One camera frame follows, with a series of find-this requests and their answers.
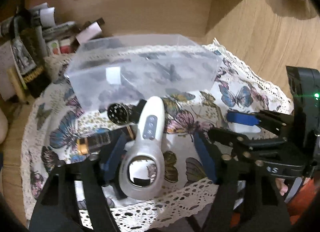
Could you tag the black round perforated cap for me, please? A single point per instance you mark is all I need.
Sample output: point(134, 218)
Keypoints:
point(118, 113)

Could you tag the butterfly print lace tablecloth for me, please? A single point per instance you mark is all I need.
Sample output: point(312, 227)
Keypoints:
point(56, 120)

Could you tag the dark glass bottle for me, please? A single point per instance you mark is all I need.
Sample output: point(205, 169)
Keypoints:
point(27, 53)

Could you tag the white handheld massager device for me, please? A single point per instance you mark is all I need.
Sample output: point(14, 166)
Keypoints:
point(142, 171)

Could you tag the person's right hand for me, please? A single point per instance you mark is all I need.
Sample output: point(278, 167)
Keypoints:
point(282, 187)

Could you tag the small white cardboard box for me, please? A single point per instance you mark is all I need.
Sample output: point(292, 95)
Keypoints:
point(91, 30)

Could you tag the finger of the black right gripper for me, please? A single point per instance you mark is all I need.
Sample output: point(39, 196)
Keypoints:
point(228, 138)

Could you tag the clear plastic storage bin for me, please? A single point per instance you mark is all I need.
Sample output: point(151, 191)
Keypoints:
point(126, 69)

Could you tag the stack of books and papers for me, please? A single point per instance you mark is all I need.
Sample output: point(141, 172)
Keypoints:
point(48, 31)

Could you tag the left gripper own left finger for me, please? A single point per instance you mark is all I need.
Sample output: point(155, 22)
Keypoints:
point(110, 156)

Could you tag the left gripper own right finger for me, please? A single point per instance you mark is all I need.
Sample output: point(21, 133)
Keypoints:
point(206, 160)

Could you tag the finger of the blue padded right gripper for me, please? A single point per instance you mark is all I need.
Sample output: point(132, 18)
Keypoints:
point(242, 118)

